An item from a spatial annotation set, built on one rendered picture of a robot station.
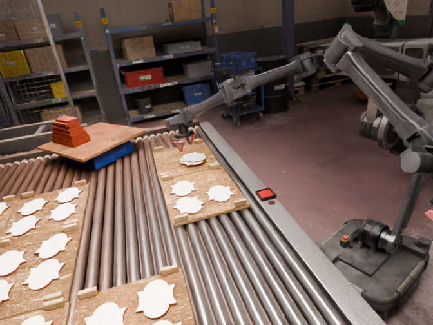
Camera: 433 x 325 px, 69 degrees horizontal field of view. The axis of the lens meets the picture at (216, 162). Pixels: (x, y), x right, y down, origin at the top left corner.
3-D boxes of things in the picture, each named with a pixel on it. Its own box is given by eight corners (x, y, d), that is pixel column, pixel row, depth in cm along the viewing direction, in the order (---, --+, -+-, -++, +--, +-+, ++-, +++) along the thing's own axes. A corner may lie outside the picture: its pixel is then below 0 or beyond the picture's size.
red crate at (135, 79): (161, 78, 593) (158, 63, 581) (165, 82, 554) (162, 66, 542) (125, 84, 576) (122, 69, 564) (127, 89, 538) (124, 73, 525)
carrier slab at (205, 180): (222, 169, 176) (221, 166, 175) (250, 207, 140) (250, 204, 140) (160, 183, 169) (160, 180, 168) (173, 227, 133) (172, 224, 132)
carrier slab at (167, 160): (204, 143, 212) (204, 141, 212) (221, 169, 176) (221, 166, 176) (153, 153, 206) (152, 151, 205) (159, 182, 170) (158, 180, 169)
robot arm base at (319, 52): (332, 71, 154) (333, 46, 149) (322, 75, 150) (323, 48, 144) (316, 70, 160) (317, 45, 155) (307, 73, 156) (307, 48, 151)
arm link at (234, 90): (242, 98, 131) (234, 75, 130) (229, 106, 143) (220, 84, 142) (320, 70, 148) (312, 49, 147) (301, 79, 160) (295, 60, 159)
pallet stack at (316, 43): (338, 75, 739) (340, 35, 701) (370, 82, 653) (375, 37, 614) (288, 85, 707) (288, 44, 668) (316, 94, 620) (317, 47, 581)
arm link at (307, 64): (323, 65, 149) (319, 54, 149) (310, 69, 144) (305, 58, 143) (308, 72, 157) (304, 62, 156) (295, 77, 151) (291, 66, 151)
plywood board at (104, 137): (100, 124, 242) (100, 122, 242) (146, 131, 215) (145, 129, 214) (38, 149, 207) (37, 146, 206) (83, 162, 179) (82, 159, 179)
